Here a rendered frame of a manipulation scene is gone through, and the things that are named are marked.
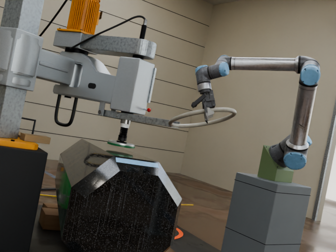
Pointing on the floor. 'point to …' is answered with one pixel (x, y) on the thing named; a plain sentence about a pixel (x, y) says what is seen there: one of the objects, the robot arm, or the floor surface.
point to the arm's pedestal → (265, 215)
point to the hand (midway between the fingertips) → (206, 120)
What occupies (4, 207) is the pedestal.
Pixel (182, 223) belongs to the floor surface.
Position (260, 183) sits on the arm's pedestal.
